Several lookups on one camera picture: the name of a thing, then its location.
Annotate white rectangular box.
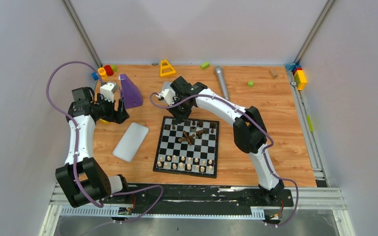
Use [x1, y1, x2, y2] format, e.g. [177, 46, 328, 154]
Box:
[160, 82, 172, 92]

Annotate yellow triangular toy block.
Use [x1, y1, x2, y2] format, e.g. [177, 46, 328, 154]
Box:
[159, 59, 177, 78]

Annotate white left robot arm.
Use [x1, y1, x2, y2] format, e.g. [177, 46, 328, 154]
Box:
[55, 82, 131, 208]

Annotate black white chessboard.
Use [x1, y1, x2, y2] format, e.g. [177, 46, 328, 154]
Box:
[153, 116, 220, 178]

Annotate small yellow block left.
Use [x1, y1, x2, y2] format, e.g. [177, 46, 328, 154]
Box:
[100, 119, 110, 124]

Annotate green block near wall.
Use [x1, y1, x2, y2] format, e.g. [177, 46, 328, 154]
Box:
[200, 61, 210, 70]

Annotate blue toy block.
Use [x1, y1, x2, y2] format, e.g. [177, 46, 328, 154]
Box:
[92, 72, 99, 81]

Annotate purple metronome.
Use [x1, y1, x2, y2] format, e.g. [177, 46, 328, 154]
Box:
[119, 74, 143, 109]

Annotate brown wooden block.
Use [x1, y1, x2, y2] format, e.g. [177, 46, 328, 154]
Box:
[269, 69, 279, 79]

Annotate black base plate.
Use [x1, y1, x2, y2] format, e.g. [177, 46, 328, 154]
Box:
[103, 184, 294, 215]

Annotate yellow cylinder block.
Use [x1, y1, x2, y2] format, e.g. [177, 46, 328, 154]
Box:
[98, 67, 108, 80]

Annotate red cylinder block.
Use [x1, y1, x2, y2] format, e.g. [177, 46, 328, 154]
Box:
[104, 65, 114, 76]

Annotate green block in corner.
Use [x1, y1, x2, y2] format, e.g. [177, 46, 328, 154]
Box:
[111, 65, 118, 72]

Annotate white box lid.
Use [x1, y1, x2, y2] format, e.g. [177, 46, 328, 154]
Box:
[112, 122, 149, 162]

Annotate stacked coloured blocks right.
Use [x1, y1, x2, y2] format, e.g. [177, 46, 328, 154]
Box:
[284, 63, 307, 90]

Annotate silver microphone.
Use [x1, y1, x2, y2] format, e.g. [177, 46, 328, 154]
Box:
[214, 65, 229, 100]

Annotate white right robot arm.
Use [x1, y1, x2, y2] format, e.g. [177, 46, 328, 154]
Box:
[157, 76, 284, 205]

